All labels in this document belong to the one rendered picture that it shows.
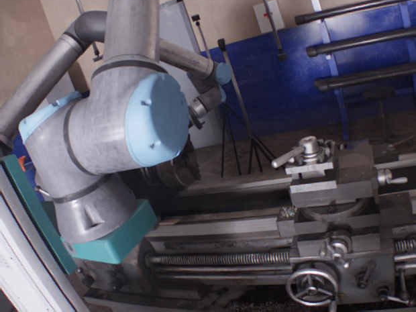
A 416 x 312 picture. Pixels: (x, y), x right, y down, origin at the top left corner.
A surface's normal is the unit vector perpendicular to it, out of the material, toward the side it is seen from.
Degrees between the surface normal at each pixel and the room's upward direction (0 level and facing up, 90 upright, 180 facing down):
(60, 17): 90
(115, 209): 70
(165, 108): 94
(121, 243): 90
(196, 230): 36
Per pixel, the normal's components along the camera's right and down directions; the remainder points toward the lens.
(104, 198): 0.55, -0.28
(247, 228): -0.45, -0.47
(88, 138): -0.34, 0.21
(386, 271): -0.33, 0.44
